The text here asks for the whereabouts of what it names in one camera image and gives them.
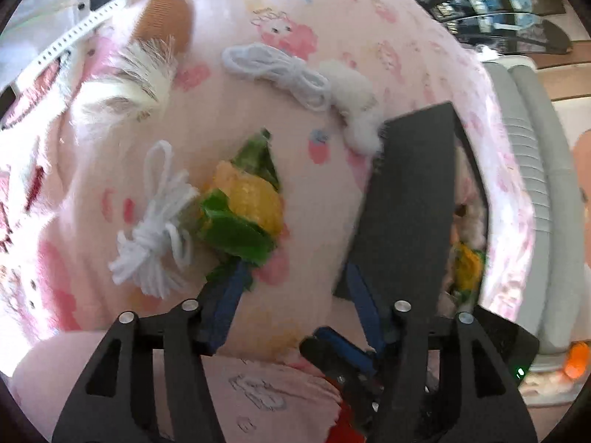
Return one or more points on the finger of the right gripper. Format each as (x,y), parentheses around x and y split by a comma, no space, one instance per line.
(352,354)

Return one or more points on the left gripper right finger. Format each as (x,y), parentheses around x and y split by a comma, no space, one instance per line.
(376,323)

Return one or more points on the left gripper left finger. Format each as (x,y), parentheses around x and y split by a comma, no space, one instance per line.
(218,301)

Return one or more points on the green yellow corn toy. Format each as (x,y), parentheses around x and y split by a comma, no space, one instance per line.
(241,212)
(468,269)

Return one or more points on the brown wooden comb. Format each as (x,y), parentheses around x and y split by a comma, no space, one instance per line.
(166,22)

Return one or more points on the black storage box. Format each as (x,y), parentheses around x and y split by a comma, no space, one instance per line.
(402,239)

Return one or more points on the pink cartoon print blanket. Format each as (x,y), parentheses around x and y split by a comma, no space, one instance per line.
(68,189)

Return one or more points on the orange small toy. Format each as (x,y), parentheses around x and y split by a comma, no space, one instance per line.
(577,360)

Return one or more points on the white feathery tuft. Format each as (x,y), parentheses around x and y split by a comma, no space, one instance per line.
(138,85)

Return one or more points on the grey sofa cushion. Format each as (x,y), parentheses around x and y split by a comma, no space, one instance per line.
(555,282)

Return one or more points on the dark glass cabinet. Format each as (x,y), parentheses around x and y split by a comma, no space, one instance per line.
(510,27)

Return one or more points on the white fluffy keychain plush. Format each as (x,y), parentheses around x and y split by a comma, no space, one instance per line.
(354,98)

